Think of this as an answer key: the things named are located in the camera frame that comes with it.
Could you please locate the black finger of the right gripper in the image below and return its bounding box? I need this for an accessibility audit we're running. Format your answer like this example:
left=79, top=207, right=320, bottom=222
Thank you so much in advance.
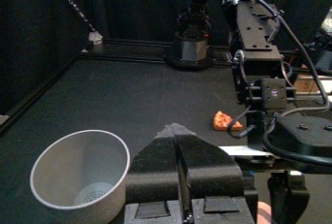
left=266, top=171, right=312, bottom=224
left=241, top=169, right=261, bottom=222

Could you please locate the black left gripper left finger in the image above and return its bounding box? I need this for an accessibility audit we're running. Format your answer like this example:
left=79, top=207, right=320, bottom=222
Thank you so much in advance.
left=123, top=122, right=186, bottom=224

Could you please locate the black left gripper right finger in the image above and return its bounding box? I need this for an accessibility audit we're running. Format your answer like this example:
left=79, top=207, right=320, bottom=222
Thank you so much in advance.
left=173, top=122, right=257, bottom=224

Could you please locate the pink plate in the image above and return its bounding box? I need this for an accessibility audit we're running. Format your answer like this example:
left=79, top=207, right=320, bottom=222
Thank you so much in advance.
left=257, top=201, right=274, bottom=224

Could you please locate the brown cardboard box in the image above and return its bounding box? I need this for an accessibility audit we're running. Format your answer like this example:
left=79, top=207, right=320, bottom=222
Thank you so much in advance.
left=294, top=74, right=332, bottom=94

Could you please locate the orange toy pizza slice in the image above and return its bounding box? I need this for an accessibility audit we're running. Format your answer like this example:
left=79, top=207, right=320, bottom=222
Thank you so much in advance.
left=211, top=111, right=245, bottom=132

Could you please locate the white perforated cup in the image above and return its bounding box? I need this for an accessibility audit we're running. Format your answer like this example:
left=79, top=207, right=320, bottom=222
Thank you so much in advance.
left=28, top=129, right=132, bottom=224

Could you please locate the dark background equipment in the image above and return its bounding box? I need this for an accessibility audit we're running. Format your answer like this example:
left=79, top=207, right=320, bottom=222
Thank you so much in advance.
left=301, top=6, right=332, bottom=74

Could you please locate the thick black cable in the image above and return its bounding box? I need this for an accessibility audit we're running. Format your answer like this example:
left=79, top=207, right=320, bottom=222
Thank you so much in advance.
left=261, top=114, right=332, bottom=168

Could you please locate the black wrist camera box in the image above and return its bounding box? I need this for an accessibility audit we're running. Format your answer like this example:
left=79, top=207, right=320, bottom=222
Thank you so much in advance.
left=251, top=78, right=289, bottom=112

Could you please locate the short looped black cable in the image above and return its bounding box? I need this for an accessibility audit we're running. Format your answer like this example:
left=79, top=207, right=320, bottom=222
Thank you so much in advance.
left=226, top=104, right=257, bottom=140

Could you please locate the long thin black cable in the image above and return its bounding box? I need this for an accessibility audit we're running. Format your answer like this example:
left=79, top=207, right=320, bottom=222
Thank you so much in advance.
left=235, top=0, right=332, bottom=117

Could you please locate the black frame rail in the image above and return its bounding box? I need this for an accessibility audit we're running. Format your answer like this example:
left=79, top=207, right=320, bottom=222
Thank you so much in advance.
left=0, top=52, right=84, bottom=135
left=77, top=38, right=237, bottom=67

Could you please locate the white corner bracket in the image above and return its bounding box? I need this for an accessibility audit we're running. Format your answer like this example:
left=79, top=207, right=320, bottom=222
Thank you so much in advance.
left=87, top=30, right=104, bottom=46

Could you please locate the slanted black frame strut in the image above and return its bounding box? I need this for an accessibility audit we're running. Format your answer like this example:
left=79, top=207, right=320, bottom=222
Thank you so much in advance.
left=51, top=0, right=99, bottom=37

